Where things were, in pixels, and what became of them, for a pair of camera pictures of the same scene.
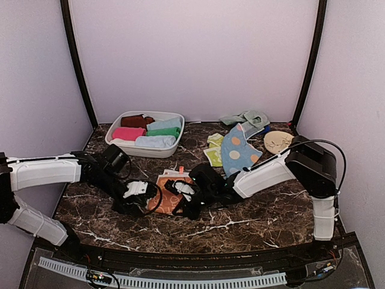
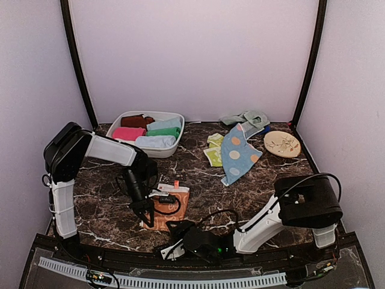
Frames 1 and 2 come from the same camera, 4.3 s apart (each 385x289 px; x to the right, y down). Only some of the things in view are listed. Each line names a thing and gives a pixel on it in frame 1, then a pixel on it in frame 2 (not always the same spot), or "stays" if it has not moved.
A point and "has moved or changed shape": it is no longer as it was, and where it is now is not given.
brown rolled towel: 136,121 stays
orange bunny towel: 169,198 has moved or changed shape
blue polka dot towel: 236,153 stays
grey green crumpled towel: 251,120 stays
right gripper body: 208,196 to 182,229
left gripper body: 123,205 to 133,179
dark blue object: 267,129 stays
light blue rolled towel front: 155,141 stays
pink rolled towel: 128,133 stays
